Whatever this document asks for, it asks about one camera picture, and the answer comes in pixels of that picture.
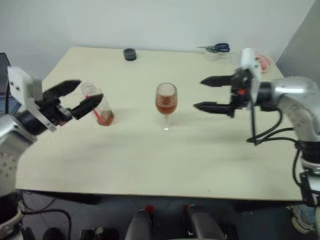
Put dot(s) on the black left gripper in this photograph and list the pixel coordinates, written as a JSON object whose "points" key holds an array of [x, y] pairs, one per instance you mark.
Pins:
{"points": [[52, 107]]}

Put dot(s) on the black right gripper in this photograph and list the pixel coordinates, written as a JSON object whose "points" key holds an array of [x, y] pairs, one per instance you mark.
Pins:
{"points": [[237, 85]]}

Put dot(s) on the clear plastic bottle red tape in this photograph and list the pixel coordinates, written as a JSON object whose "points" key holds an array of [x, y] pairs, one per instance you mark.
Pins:
{"points": [[106, 118]]}

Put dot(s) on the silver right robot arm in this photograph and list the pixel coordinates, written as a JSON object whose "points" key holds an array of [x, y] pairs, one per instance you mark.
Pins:
{"points": [[300, 100]]}

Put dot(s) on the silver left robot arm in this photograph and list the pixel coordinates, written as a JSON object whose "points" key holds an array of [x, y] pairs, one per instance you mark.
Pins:
{"points": [[10, 140]]}

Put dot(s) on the clear wine glass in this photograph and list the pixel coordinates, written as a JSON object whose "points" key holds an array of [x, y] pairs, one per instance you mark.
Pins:
{"points": [[166, 105]]}

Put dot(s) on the white tape roll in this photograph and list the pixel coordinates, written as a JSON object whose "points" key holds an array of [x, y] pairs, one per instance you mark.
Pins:
{"points": [[211, 56]]}

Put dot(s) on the red white striped item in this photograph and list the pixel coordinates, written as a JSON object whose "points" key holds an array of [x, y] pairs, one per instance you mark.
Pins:
{"points": [[263, 63]]}

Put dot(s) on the black round lid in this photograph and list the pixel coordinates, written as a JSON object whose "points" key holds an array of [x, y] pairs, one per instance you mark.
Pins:
{"points": [[129, 54]]}

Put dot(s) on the black box blue side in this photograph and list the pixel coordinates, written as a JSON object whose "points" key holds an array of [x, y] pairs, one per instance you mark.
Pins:
{"points": [[3, 75]]}

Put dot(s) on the grey rounded shape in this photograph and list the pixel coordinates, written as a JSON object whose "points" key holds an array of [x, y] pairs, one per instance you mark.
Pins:
{"points": [[202, 225], [138, 225]]}

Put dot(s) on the grey blue sneaker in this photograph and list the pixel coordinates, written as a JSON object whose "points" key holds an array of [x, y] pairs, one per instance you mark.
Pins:
{"points": [[303, 220]]}

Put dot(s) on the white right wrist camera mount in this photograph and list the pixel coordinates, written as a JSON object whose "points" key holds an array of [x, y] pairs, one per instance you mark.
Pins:
{"points": [[247, 57]]}

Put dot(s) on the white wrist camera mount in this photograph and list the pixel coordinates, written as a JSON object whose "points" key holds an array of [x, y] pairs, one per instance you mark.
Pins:
{"points": [[247, 57], [20, 87]]}

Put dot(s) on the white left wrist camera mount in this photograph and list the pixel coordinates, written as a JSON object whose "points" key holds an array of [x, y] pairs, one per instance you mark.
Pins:
{"points": [[20, 87]]}

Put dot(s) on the black robot side bracket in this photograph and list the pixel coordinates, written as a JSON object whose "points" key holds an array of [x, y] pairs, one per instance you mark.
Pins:
{"points": [[308, 190]]}

